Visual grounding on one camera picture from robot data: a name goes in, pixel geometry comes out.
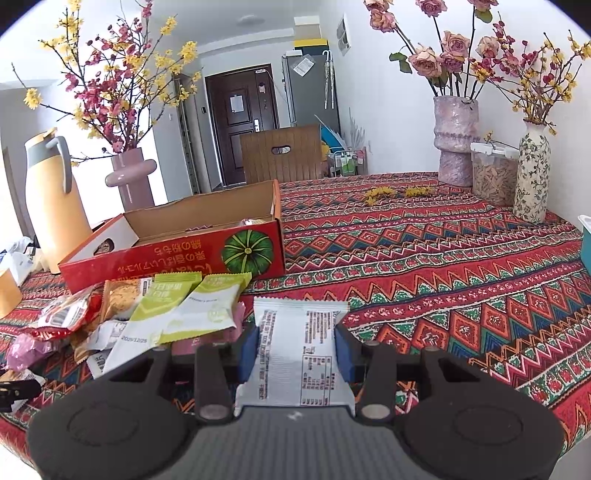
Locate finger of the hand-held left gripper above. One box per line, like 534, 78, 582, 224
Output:
0, 379, 43, 412

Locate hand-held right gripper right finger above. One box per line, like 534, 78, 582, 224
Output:
335, 323, 498, 423

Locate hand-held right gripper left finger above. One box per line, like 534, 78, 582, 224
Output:
92, 325, 260, 424

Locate red cardboard box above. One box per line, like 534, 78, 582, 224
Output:
59, 179, 286, 294

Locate green white snack packet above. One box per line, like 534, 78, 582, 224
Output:
104, 272, 204, 370
157, 273, 252, 344

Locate orange cookie packet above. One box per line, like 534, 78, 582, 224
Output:
100, 278, 153, 321
71, 330, 100, 365

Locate red white snack packet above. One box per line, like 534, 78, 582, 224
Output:
28, 288, 105, 340

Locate yellow mug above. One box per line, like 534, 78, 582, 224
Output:
0, 269, 23, 319

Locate patterned red tablecloth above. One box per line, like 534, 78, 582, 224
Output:
0, 171, 591, 462

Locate white plastic bag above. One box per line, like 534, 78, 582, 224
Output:
0, 237, 42, 284

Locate yellow thermos jug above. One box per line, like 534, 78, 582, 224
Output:
24, 128, 93, 274

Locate dark brown door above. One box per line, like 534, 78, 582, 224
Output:
205, 65, 280, 188

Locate white pampas grass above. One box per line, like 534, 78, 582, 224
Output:
342, 108, 368, 151

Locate clear container with seeds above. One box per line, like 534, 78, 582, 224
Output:
470, 141, 520, 207

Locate pink textured vase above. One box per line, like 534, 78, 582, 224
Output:
433, 95, 481, 188

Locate grey refrigerator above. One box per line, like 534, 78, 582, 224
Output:
281, 52, 340, 130

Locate floral white vase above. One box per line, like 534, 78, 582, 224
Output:
513, 121, 552, 224

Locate teal box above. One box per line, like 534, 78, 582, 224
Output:
578, 215, 591, 278

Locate hanging white umbrella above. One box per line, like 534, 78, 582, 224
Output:
323, 50, 335, 110

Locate red yellow blossom branches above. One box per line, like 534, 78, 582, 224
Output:
466, 14, 591, 137
11, 0, 204, 155

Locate dried rose bouquet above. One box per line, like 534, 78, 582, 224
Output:
362, 0, 502, 100

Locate wire rack with bottles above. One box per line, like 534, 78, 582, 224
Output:
328, 147, 368, 177

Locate pink ring vase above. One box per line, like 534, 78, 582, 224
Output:
105, 148, 158, 214

